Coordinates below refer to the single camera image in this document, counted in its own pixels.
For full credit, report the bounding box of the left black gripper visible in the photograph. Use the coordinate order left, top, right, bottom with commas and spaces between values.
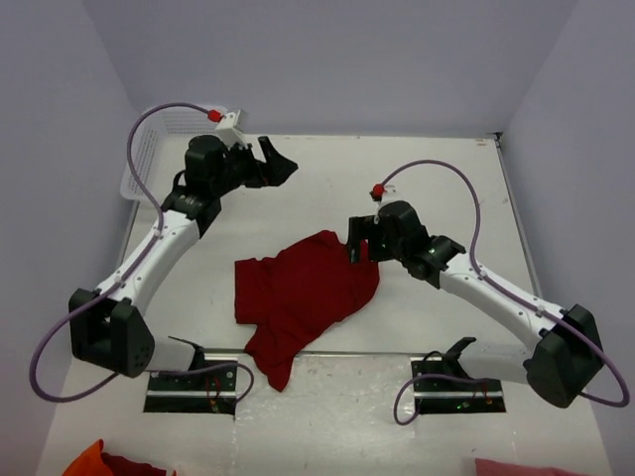
210, 136, 296, 196

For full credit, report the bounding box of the red t shirt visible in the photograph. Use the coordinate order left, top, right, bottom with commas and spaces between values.
234, 230, 380, 392

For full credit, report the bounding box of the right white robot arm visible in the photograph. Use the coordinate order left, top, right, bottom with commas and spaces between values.
346, 200, 603, 409

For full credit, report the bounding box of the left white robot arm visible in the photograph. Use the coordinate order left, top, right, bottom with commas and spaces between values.
68, 135, 299, 390

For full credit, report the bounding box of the white plastic mesh basket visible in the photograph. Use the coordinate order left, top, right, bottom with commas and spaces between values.
131, 103, 243, 201

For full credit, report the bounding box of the pink folded cloth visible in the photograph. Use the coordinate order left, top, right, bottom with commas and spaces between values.
474, 458, 571, 476

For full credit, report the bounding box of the dark red folded cloth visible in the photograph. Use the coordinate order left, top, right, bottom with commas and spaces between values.
101, 452, 176, 476

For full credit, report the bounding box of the orange folded cloth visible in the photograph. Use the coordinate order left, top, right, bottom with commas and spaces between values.
63, 439, 113, 476

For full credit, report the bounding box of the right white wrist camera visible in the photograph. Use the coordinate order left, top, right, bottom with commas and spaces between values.
370, 183, 401, 213

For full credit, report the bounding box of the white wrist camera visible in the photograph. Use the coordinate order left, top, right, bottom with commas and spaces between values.
207, 109, 248, 148
370, 183, 401, 213

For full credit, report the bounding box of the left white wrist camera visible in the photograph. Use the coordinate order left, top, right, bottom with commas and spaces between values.
207, 109, 248, 148

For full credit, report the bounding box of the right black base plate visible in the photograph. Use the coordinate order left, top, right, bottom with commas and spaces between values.
411, 352, 506, 415

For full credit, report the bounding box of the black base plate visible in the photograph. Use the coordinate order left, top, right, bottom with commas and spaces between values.
411, 352, 506, 415
143, 360, 237, 416

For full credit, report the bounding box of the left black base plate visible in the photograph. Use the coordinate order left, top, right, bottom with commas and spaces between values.
143, 360, 237, 416

